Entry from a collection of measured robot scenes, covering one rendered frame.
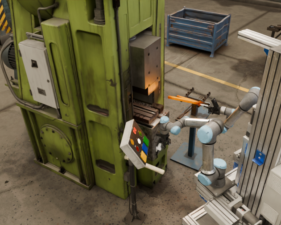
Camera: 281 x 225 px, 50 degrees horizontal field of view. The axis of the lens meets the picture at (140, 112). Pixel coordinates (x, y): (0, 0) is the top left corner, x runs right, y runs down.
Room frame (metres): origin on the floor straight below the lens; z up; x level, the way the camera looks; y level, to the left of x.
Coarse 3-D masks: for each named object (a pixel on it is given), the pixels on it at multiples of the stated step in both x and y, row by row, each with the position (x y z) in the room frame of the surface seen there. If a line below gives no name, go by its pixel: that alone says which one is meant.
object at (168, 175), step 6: (168, 168) 2.72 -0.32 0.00; (168, 174) 2.62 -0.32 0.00; (162, 180) 2.52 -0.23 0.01; (168, 180) 2.52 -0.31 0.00; (144, 186) 2.44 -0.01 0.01; (156, 186) 2.43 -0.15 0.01; (162, 186) 2.44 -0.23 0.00; (150, 192) 2.35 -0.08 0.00; (156, 192) 2.35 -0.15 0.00; (162, 192) 2.34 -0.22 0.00
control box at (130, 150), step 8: (128, 128) 2.06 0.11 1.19; (136, 128) 2.11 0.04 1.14; (128, 136) 1.94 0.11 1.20; (136, 136) 2.02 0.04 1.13; (120, 144) 1.88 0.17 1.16; (128, 144) 1.85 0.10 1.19; (136, 144) 1.94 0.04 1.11; (128, 152) 1.84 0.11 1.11; (136, 152) 1.86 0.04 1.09; (144, 152) 1.95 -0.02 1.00; (136, 160) 1.83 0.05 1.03
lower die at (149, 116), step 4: (136, 104) 2.72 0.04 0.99; (136, 108) 2.63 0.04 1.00; (148, 108) 2.63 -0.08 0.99; (152, 108) 2.63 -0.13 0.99; (140, 112) 2.57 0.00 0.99; (144, 112) 2.57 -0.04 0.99; (148, 112) 2.56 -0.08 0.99; (156, 112) 2.57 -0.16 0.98; (136, 116) 2.52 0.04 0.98; (140, 116) 2.52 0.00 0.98; (148, 116) 2.50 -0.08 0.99; (152, 116) 2.50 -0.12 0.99; (156, 116) 2.57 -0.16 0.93; (140, 120) 2.49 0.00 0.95; (144, 120) 2.47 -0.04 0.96; (148, 120) 2.44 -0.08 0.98; (152, 120) 2.50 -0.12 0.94
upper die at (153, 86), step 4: (156, 80) 2.57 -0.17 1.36; (152, 84) 2.51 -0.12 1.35; (156, 84) 2.57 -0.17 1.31; (132, 88) 2.54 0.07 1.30; (136, 88) 2.51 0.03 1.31; (140, 88) 2.49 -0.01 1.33; (148, 88) 2.45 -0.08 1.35; (152, 88) 2.51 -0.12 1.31; (140, 92) 2.49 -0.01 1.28; (144, 92) 2.47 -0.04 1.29; (148, 92) 2.44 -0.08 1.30
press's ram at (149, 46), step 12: (144, 36) 2.68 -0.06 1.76; (156, 36) 2.67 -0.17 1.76; (132, 48) 2.46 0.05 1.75; (144, 48) 2.41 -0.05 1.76; (156, 48) 2.57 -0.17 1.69; (132, 60) 2.47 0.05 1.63; (144, 60) 2.40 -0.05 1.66; (156, 60) 2.57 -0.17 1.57; (132, 72) 2.47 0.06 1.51; (144, 72) 2.40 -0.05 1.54; (156, 72) 2.57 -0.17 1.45; (132, 84) 2.48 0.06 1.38; (144, 84) 2.41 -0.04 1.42
